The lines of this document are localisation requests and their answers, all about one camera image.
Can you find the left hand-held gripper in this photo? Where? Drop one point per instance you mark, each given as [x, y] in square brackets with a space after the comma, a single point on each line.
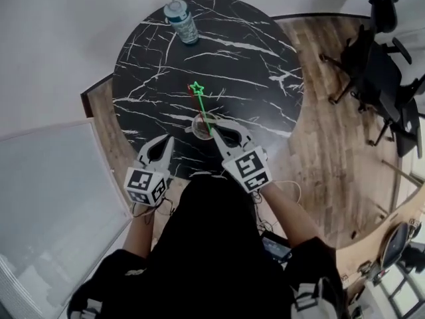
[142, 183]

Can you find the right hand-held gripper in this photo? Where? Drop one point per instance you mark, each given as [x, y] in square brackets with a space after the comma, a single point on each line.
[249, 168]

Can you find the clear glass cup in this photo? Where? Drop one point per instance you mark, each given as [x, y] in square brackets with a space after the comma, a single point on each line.
[199, 128]

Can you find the green star stick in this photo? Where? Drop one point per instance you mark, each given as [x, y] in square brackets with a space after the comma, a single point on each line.
[202, 108]

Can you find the person's right forearm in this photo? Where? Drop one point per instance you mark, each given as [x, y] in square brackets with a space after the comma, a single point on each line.
[285, 214]

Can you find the person's left forearm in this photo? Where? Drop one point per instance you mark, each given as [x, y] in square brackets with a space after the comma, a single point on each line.
[142, 231]

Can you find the person's black clothing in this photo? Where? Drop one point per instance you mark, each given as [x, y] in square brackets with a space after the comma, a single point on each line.
[212, 244]

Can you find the black device with screen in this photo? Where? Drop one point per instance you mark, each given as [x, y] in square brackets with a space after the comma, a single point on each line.
[275, 246]

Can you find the white frosted board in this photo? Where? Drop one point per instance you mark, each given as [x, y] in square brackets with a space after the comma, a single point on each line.
[56, 204]

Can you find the clear plastic water bottle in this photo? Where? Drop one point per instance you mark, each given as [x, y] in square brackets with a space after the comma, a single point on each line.
[182, 22]

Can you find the black office chair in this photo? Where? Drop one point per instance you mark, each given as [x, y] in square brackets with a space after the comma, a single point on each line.
[375, 71]

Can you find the curved wooden desk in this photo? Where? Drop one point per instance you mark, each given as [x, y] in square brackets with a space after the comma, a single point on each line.
[365, 254]

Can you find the black chair with grey back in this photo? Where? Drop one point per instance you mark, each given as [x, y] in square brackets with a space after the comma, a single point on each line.
[396, 244]

